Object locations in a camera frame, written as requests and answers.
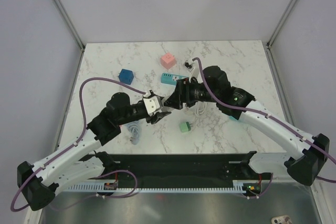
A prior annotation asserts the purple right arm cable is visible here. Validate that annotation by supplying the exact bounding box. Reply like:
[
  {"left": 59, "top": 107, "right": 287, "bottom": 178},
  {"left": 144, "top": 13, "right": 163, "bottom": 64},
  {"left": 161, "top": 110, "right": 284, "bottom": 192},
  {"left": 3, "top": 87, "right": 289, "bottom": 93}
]
[{"left": 191, "top": 57, "right": 336, "bottom": 183}]

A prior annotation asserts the green cube plug adapter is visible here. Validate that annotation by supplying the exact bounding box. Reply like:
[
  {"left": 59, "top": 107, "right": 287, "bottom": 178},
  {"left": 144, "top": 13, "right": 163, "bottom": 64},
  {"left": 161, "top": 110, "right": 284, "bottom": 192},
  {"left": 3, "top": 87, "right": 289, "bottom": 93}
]
[{"left": 179, "top": 121, "right": 193, "bottom": 133}]

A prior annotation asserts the white slotted cable duct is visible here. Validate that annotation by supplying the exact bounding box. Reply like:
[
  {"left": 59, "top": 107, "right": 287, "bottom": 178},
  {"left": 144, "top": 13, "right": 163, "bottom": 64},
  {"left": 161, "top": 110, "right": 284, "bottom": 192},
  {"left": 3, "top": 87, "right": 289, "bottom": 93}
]
[{"left": 65, "top": 181, "right": 246, "bottom": 194}]

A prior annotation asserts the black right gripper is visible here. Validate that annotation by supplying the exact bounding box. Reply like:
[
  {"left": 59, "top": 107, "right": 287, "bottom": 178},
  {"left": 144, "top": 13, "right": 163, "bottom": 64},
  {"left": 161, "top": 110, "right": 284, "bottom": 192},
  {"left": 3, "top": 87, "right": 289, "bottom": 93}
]
[{"left": 164, "top": 76, "right": 219, "bottom": 110}]

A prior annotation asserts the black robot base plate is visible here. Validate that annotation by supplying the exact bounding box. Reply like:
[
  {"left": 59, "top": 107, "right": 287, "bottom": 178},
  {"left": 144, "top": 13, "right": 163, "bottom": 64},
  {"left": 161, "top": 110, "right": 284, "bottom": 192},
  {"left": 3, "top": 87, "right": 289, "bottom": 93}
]
[{"left": 94, "top": 152, "right": 271, "bottom": 188}]

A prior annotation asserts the blue cube socket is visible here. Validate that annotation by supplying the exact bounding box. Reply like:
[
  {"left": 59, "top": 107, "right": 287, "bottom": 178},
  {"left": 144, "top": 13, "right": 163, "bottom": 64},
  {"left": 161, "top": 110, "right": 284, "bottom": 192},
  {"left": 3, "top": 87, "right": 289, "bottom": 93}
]
[{"left": 118, "top": 69, "right": 134, "bottom": 85}]

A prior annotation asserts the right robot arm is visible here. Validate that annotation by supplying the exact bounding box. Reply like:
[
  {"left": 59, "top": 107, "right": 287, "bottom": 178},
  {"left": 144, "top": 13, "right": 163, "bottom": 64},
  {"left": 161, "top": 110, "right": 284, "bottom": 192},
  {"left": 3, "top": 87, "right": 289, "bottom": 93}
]
[{"left": 163, "top": 66, "right": 330, "bottom": 186}]

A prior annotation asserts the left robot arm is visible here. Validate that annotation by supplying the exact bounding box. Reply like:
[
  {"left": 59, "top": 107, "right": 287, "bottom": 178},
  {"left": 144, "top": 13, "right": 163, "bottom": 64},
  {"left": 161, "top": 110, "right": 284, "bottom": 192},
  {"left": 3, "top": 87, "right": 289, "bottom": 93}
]
[{"left": 17, "top": 91, "right": 172, "bottom": 211}]

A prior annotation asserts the teal power strip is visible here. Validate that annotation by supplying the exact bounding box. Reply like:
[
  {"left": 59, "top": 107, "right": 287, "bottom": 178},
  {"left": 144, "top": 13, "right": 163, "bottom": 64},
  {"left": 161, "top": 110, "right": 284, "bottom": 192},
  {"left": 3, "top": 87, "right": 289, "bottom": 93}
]
[{"left": 161, "top": 73, "right": 186, "bottom": 86}]

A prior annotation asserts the pink cube socket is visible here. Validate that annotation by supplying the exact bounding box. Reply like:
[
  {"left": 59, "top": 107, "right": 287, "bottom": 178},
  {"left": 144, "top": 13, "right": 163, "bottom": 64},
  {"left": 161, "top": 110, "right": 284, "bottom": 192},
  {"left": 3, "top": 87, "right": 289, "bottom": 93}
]
[{"left": 160, "top": 52, "right": 176, "bottom": 69}]

